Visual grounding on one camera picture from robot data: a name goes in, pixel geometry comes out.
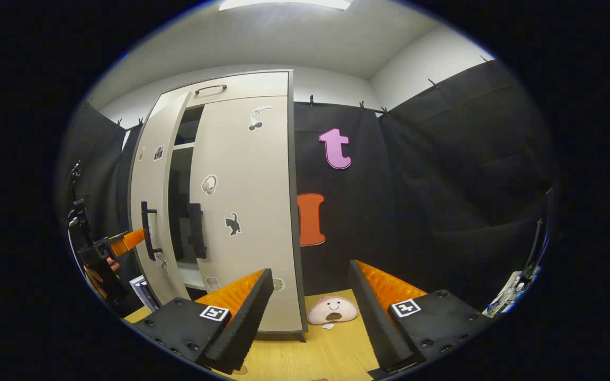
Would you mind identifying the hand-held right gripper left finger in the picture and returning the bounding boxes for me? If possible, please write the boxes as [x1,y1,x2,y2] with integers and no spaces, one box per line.
[134,268,275,375]

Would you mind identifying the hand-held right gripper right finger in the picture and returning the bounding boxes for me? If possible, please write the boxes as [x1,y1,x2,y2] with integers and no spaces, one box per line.
[348,259,499,371]

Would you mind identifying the white cabinet door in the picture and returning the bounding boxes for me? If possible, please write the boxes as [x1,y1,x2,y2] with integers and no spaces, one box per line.
[129,91,192,306]
[189,95,306,333]

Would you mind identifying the pink plush face toy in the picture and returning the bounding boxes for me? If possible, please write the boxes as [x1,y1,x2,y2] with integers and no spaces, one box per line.
[307,295,359,330]

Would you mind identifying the white and blue box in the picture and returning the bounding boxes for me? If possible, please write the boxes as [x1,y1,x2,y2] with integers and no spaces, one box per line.
[129,275,160,313]

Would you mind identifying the black backdrop cloth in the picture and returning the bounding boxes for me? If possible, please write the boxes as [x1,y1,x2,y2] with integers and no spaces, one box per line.
[56,56,557,318]

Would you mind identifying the white cabinet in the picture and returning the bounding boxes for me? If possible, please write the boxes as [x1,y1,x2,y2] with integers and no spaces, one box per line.
[128,70,308,342]

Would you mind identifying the rectangular ceiling light panel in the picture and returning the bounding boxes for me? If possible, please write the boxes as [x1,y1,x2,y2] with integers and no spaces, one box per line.
[219,0,353,11]

